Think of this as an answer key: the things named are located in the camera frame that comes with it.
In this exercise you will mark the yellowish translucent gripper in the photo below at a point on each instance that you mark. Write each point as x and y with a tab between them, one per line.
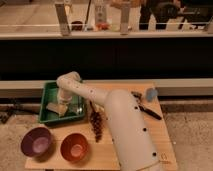
64	97

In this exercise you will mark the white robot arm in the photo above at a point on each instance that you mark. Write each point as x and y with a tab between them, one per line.
133	144

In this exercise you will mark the green plastic tray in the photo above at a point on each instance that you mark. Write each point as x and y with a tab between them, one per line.
48	117

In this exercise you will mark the metal spoon in tray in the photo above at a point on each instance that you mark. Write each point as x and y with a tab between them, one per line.
79	106

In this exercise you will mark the brown grape bunch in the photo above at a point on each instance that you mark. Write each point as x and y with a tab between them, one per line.
96	122

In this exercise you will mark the orange bowl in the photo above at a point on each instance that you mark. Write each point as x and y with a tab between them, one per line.
74	147

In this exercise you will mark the purple bowl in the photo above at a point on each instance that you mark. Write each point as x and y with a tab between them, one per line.
36	142

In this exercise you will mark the black tripod on floor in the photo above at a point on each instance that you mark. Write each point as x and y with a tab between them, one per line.
16	107

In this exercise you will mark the wooden board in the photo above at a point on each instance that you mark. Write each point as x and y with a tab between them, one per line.
102	156

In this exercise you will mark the blue round object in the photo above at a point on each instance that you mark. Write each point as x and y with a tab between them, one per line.
151	94

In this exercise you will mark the black handled knife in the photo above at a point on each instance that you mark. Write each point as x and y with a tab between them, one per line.
150	112

